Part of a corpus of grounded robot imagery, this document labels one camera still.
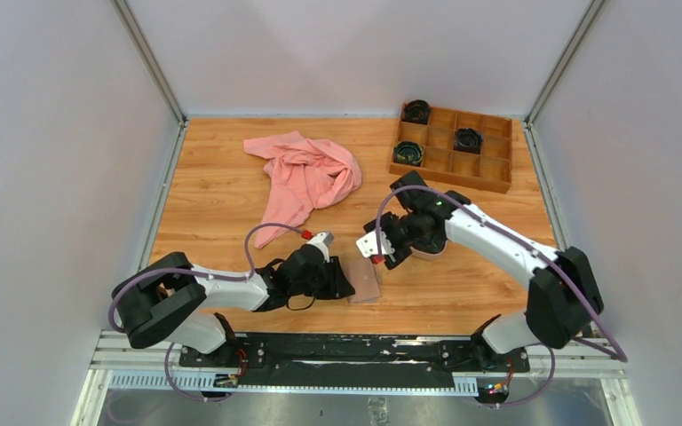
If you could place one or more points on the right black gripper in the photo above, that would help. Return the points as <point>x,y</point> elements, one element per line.
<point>400,254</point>

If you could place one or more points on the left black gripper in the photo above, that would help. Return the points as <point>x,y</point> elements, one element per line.
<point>337,286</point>

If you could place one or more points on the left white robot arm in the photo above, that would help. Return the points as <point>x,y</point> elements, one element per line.
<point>173,300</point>

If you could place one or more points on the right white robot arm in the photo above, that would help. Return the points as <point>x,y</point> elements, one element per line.
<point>562,293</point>

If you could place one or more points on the pink oval card tray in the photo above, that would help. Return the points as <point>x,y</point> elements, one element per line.
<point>429,247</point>

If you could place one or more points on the black coil bottom left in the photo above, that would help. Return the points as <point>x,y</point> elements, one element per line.
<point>409,153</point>

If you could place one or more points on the black coil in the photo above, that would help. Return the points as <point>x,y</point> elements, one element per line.
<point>417,111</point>
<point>409,153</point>
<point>468,140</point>

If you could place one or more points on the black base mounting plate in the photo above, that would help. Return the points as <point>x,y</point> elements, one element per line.
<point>356,363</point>

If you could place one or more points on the wooden compartment tray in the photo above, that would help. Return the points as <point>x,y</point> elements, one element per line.
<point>491,170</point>

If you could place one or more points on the black coil middle right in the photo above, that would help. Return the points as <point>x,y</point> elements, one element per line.
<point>468,140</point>

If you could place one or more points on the pink cloth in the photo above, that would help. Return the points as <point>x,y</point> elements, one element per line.
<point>305,174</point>

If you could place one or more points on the black coil top left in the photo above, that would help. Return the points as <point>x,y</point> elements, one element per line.
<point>417,111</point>

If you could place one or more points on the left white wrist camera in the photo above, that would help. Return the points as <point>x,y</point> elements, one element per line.
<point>322,241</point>

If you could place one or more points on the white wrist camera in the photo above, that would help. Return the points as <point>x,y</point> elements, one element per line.
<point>322,241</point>
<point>375,247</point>

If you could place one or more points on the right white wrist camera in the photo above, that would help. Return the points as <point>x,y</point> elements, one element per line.
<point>375,247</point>

